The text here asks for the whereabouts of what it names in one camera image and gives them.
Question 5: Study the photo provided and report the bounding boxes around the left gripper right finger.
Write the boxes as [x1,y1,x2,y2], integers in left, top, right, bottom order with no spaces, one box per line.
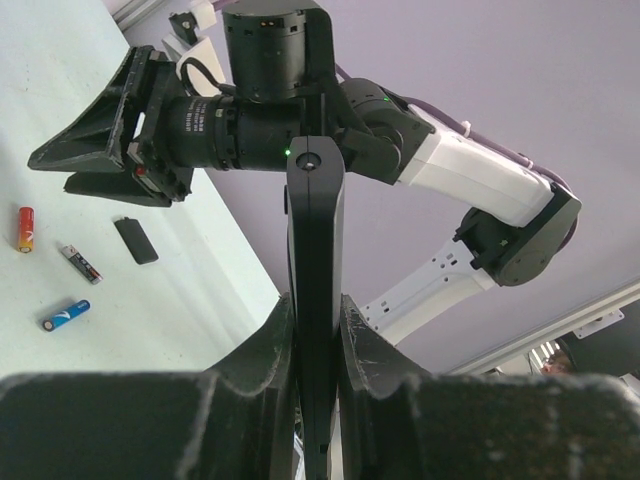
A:
[338,297,639,479]

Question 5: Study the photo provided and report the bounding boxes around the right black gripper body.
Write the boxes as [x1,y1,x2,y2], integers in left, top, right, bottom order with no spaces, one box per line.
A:
[119,46,193,205]

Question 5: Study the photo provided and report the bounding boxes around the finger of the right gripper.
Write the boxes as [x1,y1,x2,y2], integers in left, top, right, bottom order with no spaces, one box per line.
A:
[27,48,138,173]
[64,169,174,206]

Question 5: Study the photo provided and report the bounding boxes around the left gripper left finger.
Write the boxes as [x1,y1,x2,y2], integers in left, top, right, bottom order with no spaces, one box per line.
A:
[1,297,296,479]

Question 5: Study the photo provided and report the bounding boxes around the black battery cover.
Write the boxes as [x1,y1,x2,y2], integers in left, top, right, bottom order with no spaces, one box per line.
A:
[114,217,159,265]

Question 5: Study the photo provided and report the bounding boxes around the red yellow battery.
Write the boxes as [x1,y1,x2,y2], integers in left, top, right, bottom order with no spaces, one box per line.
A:
[17,206,35,253]

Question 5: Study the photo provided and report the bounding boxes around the black remote control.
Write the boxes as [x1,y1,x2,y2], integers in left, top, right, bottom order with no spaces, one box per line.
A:
[286,136,345,479]

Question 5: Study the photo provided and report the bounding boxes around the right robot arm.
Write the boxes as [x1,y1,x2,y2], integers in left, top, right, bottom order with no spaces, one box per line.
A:
[28,1,581,347]

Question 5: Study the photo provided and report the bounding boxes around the black grey battery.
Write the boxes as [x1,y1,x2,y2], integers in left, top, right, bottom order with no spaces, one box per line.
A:
[61,245,102,285]

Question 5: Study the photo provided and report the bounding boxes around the blue battery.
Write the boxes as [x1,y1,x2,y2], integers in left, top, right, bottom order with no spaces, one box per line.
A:
[41,300,91,332]

